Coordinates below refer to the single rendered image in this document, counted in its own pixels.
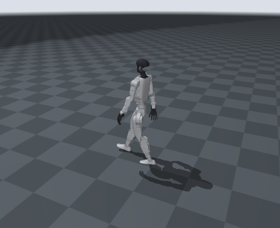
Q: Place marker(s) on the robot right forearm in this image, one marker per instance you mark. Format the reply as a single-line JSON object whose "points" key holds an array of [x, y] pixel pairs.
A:
{"points": [[152, 99]]}

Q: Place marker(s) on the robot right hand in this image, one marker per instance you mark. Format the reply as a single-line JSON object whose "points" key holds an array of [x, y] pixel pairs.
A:
{"points": [[153, 113]]}

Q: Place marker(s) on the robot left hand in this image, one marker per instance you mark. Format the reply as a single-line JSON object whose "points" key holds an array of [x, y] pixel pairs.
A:
{"points": [[119, 118]]}

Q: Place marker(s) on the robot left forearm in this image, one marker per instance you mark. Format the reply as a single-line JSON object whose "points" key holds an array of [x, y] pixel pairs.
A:
{"points": [[126, 106]]}

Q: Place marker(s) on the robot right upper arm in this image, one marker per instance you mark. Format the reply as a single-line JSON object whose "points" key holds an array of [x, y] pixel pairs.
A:
{"points": [[151, 86]]}

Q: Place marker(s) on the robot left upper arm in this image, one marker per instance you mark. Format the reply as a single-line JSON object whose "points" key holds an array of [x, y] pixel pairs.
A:
{"points": [[134, 85]]}

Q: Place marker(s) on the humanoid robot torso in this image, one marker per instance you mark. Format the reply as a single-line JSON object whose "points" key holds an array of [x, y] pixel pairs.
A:
{"points": [[141, 94]]}

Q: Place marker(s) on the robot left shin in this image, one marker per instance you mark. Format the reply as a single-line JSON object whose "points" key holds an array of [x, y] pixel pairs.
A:
{"points": [[146, 149]]}

